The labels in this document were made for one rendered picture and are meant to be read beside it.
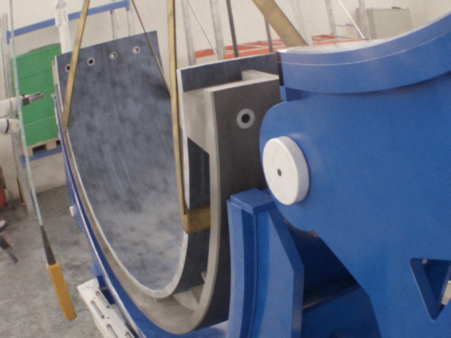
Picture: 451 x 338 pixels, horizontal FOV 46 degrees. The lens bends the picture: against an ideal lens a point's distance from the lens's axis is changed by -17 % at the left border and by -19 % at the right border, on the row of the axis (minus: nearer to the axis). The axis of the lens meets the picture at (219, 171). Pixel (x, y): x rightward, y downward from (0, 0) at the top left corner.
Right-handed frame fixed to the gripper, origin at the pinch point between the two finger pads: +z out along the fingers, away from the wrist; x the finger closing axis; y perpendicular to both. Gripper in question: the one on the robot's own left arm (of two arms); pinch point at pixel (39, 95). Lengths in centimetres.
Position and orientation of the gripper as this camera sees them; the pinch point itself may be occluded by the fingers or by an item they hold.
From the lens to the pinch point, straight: 368.4
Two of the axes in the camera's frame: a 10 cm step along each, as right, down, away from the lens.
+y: -1.3, -9.4, -3.0
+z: 8.9, -2.4, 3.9
